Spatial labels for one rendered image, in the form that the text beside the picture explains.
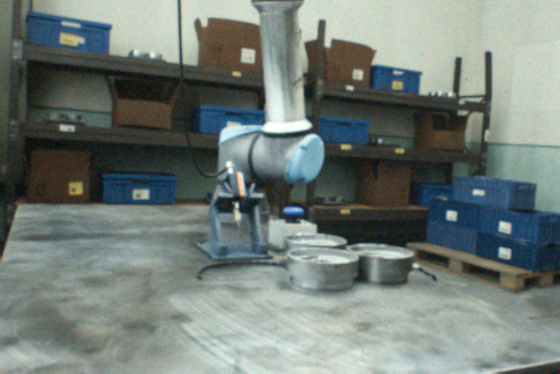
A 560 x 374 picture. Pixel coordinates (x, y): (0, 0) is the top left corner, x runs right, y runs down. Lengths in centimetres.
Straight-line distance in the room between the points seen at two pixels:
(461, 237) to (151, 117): 270
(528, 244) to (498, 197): 46
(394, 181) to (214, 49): 196
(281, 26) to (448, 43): 500
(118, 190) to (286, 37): 322
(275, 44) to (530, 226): 347
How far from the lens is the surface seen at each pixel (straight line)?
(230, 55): 448
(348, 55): 487
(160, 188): 437
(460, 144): 552
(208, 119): 443
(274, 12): 124
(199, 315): 67
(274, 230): 109
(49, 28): 432
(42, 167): 425
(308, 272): 79
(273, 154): 127
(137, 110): 428
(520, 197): 473
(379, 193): 506
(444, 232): 508
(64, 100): 479
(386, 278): 86
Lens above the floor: 101
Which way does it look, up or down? 3 degrees down
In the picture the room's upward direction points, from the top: 4 degrees clockwise
